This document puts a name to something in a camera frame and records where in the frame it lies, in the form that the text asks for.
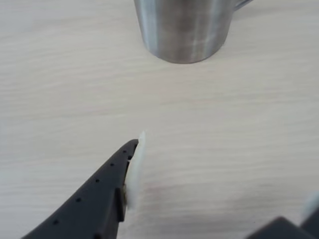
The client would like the padded gripper finger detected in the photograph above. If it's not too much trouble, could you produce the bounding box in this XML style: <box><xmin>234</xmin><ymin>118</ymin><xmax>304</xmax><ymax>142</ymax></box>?
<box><xmin>21</xmin><ymin>131</ymin><xmax>147</xmax><ymax>239</ymax></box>
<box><xmin>245</xmin><ymin>191</ymin><xmax>319</xmax><ymax>239</ymax></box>

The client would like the silver metal cup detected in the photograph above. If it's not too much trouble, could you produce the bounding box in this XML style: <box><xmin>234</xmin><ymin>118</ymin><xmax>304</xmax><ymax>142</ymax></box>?
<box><xmin>133</xmin><ymin>0</ymin><xmax>255</xmax><ymax>65</ymax></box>

